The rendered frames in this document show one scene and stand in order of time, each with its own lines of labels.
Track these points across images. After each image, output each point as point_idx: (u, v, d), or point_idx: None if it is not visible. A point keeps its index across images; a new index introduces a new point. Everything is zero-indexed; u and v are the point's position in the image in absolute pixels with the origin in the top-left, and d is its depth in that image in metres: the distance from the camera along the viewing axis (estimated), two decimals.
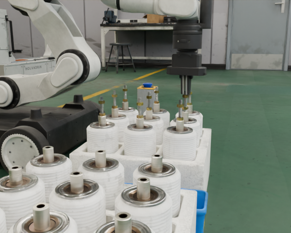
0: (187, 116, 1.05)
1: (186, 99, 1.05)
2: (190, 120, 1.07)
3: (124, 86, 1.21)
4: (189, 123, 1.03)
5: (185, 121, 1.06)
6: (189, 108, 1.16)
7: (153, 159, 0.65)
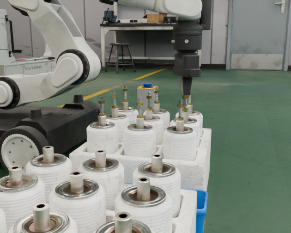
0: (187, 116, 1.05)
1: (185, 100, 1.06)
2: (190, 120, 1.07)
3: (124, 86, 1.21)
4: (189, 123, 1.03)
5: (185, 121, 1.06)
6: (189, 108, 1.16)
7: (153, 159, 0.65)
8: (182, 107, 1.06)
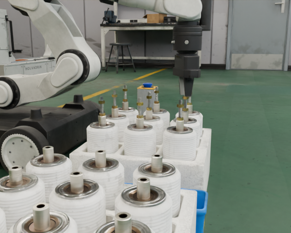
0: (187, 116, 1.05)
1: (186, 101, 1.05)
2: (190, 120, 1.07)
3: (124, 86, 1.21)
4: (189, 123, 1.03)
5: (185, 121, 1.06)
6: (189, 108, 1.16)
7: (153, 159, 0.65)
8: (187, 107, 1.06)
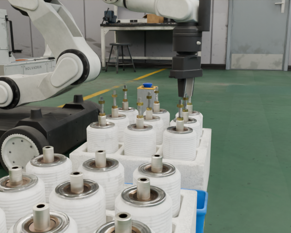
0: (187, 116, 1.05)
1: (185, 101, 1.05)
2: (190, 120, 1.07)
3: (124, 86, 1.21)
4: (189, 123, 1.03)
5: (185, 121, 1.06)
6: (189, 108, 1.16)
7: (153, 159, 0.65)
8: (187, 108, 1.06)
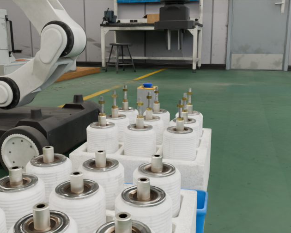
0: (184, 117, 1.05)
1: (183, 101, 1.05)
2: (189, 121, 1.06)
3: (124, 86, 1.21)
4: None
5: None
6: (189, 108, 1.16)
7: (153, 159, 0.65)
8: (184, 109, 1.05)
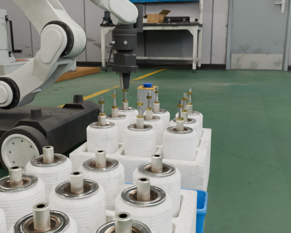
0: (184, 117, 1.05)
1: (183, 101, 1.05)
2: (189, 121, 1.06)
3: None
4: None
5: None
6: (189, 108, 1.16)
7: (153, 159, 0.65)
8: (184, 109, 1.05)
